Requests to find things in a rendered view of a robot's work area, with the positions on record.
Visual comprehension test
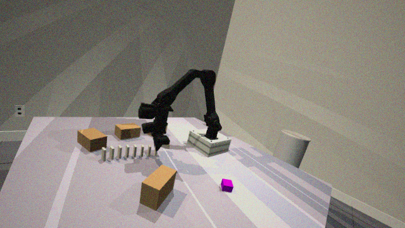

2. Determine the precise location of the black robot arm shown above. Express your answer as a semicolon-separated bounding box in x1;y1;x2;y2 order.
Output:
139;69;222;140

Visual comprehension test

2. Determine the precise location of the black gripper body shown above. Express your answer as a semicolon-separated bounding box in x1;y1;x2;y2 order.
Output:
152;119;170;144

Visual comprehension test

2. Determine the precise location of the purple block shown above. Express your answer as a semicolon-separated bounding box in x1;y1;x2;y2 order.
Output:
221;179;233;193

